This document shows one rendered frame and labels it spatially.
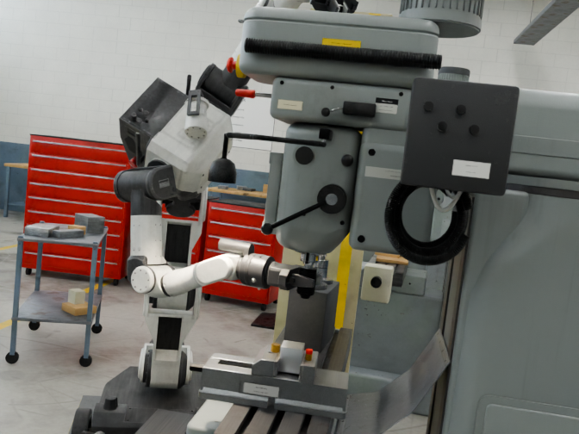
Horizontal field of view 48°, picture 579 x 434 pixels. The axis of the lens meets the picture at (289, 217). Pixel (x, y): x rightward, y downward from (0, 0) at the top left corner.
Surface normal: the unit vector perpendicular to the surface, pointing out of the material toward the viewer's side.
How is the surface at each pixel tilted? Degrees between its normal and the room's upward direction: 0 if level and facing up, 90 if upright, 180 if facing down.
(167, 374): 104
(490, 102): 90
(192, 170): 112
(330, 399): 90
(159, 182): 80
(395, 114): 90
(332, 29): 90
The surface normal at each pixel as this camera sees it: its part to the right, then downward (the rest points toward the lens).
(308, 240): -0.19, 0.60
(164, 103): 0.19, -0.43
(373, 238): -0.15, 0.07
